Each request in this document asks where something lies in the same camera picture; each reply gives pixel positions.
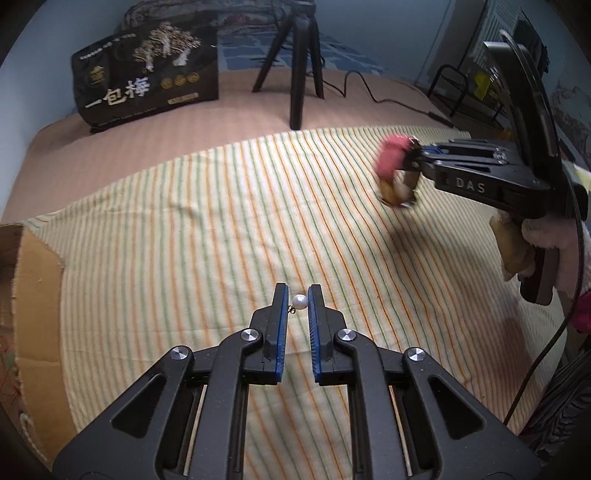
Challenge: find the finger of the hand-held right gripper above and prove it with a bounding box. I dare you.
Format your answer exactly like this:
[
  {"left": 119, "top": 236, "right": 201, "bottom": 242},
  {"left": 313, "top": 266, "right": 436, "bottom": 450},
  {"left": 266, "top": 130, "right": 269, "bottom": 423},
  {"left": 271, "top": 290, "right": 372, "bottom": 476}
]
[
  {"left": 418, "top": 140, "right": 511, "bottom": 163},
  {"left": 403, "top": 148, "right": 498, "bottom": 184}
]

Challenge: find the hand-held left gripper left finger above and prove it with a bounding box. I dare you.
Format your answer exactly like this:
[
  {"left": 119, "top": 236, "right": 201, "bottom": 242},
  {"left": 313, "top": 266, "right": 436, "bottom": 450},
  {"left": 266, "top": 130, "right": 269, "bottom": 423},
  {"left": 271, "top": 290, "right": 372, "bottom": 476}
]
[{"left": 53, "top": 282, "right": 291, "bottom": 480}]

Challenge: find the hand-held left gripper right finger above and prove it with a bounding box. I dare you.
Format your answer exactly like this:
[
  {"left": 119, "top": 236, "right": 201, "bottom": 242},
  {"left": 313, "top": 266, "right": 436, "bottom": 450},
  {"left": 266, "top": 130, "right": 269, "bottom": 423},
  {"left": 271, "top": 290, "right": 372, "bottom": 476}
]
[{"left": 308, "top": 284, "right": 541, "bottom": 480}]

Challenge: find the cardboard box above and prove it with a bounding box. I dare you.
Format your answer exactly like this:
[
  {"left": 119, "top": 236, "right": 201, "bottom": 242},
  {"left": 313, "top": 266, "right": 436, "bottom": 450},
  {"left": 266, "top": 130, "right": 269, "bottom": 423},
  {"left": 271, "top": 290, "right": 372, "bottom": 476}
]
[{"left": 0, "top": 222, "right": 77, "bottom": 472}]

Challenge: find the pearl necklace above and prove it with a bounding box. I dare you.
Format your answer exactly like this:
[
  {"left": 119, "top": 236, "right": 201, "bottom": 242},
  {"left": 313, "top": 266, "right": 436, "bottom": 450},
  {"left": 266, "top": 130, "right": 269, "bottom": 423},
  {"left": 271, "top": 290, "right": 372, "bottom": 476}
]
[{"left": 18, "top": 413, "right": 47, "bottom": 462}]

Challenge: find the red string jade pendant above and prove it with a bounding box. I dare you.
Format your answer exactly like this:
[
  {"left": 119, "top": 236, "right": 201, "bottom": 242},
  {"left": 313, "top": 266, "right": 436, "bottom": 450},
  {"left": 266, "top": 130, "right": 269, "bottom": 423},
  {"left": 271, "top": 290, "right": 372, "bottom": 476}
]
[{"left": 0, "top": 332, "right": 21, "bottom": 402}]

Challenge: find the person's right forearm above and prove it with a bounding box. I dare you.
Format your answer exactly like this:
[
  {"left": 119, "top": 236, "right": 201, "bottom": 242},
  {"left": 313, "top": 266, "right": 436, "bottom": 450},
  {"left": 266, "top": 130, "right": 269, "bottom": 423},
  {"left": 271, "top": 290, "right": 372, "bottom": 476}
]
[{"left": 573, "top": 290, "right": 591, "bottom": 334}]

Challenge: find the person's right hand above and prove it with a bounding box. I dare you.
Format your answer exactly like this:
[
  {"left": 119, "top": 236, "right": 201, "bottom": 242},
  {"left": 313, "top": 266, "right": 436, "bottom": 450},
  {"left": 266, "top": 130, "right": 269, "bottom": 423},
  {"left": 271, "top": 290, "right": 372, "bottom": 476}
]
[{"left": 489, "top": 213, "right": 591, "bottom": 292}]

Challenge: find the black metal rack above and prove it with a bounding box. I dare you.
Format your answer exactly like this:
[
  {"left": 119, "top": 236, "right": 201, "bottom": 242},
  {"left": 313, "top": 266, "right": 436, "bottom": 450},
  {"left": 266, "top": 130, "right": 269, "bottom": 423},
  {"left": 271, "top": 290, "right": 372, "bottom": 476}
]
[{"left": 427, "top": 28, "right": 513, "bottom": 132}]

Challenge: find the yellow striped cloth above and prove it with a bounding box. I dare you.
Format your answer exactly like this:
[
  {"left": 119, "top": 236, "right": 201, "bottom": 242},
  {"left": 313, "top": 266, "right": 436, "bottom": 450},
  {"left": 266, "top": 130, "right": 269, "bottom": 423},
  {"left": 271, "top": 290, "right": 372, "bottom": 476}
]
[{"left": 14, "top": 124, "right": 573, "bottom": 480}]

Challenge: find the black tripod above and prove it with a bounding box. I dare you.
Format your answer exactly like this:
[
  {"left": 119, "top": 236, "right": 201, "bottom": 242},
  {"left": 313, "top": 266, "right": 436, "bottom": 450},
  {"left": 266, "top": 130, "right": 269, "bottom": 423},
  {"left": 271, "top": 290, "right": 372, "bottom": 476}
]
[{"left": 252, "top": 0, "right": 325, "bottom": 131}]

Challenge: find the brown bed sheet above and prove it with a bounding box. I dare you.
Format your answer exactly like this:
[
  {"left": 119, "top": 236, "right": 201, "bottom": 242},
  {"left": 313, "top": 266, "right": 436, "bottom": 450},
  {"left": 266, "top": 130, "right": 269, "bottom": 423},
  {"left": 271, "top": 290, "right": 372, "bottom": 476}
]
[{"left": 0, "top": 65, "right": 472, "bottom": 222}]

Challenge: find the blue plaid blanket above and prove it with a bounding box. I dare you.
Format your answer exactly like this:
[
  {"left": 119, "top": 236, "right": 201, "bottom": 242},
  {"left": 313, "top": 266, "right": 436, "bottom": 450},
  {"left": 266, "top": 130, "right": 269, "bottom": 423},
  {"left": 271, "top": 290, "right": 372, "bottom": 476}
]
[{"left": 217, "top": 18, "right": 386, "bottom": 75}]

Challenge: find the dark striped clothing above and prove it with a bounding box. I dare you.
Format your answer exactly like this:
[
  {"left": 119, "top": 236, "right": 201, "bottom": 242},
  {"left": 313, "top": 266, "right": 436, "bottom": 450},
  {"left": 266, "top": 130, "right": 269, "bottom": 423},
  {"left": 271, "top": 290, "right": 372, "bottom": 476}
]
[{"left": 517, "top": 355, "right": 591, "bottom": 467}]

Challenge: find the black printed bag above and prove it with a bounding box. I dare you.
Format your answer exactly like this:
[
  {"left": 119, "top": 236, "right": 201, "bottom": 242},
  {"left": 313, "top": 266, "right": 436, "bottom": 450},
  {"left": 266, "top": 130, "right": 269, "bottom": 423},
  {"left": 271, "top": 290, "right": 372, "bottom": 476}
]
[{"left": 71, "top": 19, "right": 220, "bottom": 134}]

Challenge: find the black power cable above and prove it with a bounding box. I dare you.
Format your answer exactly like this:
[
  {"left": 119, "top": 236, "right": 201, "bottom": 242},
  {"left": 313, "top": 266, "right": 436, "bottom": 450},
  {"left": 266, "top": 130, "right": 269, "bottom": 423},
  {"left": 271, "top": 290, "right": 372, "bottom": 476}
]
[{"left": 321, "top": 69, "right": 435, "bottom": 116}]

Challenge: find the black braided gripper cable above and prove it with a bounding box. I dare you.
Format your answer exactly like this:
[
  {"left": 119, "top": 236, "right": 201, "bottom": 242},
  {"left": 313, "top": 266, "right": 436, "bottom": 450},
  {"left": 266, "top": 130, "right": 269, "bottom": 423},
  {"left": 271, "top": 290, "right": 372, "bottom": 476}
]
[{"left": 502, "top": 182, "right": 587, "bottom": 424}]

